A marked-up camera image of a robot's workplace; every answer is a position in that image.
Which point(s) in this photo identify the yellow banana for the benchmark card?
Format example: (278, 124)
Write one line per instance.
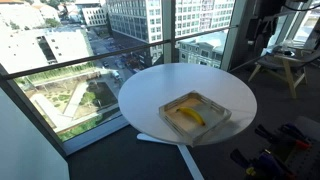
(193, 115)

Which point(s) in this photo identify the square wooden slotted tray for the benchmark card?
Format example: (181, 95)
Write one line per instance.
(213, 115)

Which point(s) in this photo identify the dark window handrail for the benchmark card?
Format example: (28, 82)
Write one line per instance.
(100, 57)

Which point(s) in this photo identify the white table base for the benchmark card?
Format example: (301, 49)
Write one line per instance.
(188, 156)

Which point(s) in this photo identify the wooden lounge chair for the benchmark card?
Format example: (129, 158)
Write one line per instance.
(286, 63)

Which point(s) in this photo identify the blue and yellow clamp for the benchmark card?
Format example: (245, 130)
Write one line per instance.
(266, 165)

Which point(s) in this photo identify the black clamp with red tip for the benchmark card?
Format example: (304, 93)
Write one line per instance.
(283, 136)

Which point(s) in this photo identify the grey perforated board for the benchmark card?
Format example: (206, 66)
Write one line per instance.
(306, 156)

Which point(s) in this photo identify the window frame mullion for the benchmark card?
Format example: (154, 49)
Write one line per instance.
(168, 33)

